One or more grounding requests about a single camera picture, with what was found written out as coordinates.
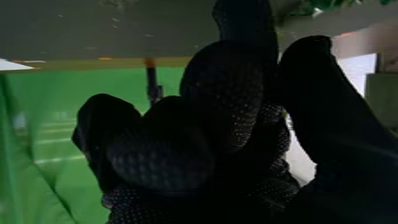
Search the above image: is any green sprig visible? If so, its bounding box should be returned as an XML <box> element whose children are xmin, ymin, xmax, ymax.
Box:
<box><xmin>288</xmin><ymin>0</ymin><xmax>364</xmax><ymax>16</ymax></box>

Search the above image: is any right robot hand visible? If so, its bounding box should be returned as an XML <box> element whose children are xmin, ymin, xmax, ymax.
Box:
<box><xmin>69</xmin><ymin>0</ymin><xmax>398</xmax><ymax>224</ymax></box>

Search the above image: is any dark mat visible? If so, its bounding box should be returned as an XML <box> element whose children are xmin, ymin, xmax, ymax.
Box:
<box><xmin>0</xmin><ymin>0</ymin><xmax>220</xmax><ymax>62</ymax></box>

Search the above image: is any black backdrop stand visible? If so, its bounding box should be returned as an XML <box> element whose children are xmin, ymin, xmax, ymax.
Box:
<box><xmin>144</xmin><ymin>65</ymin><xmax>165</xmax><ymax>105</ymax></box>

